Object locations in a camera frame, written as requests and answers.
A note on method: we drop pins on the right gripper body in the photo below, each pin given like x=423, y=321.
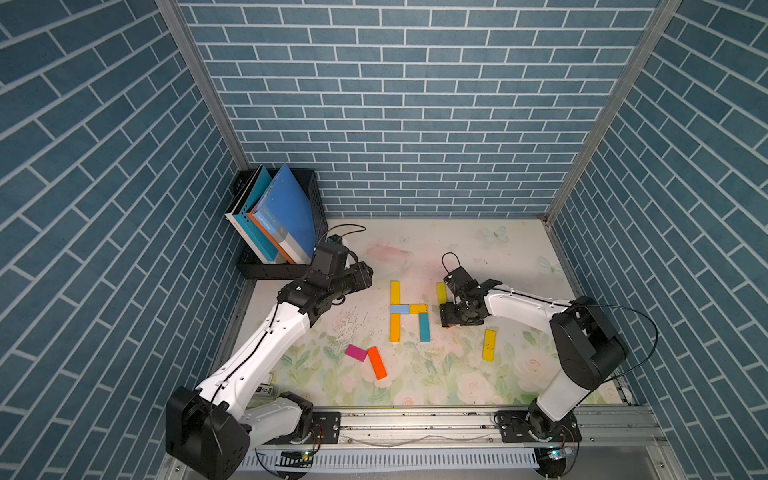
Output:
x=454, y=314

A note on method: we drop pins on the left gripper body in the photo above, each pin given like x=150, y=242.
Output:
x=352, y=279

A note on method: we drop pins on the teal long block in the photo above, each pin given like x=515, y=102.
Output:
x=424, y=328

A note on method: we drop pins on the bright yellow long block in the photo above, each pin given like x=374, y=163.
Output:
x=489, y=344

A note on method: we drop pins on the small yellow short block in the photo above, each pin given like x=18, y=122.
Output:
x=417, y=309

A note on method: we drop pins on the light blue short block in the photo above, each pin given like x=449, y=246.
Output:
x=400, y=309

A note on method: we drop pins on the orange-yellow long block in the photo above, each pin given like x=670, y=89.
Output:
x=395, y=328

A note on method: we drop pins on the magenta block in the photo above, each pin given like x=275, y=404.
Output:
x=356, y=353

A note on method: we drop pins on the lemon yellow long block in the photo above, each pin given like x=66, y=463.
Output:
x=441, y=292

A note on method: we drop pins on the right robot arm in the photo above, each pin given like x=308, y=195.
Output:
x=588, y=345

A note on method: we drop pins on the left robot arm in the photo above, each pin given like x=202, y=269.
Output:
x=240, y=378

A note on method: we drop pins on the blue book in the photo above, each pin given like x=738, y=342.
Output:
x=284, y=211

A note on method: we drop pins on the floral table mat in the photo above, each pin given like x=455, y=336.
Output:
x=449, y=369

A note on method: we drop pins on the black mesh file basket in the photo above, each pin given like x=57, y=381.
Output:
x=252, y=268

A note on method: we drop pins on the orange block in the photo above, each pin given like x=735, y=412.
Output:
x=377, y=363

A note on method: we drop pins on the teal book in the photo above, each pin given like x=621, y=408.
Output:
x=247, y=189

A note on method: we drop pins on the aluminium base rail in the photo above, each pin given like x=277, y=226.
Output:
x=286, y=441

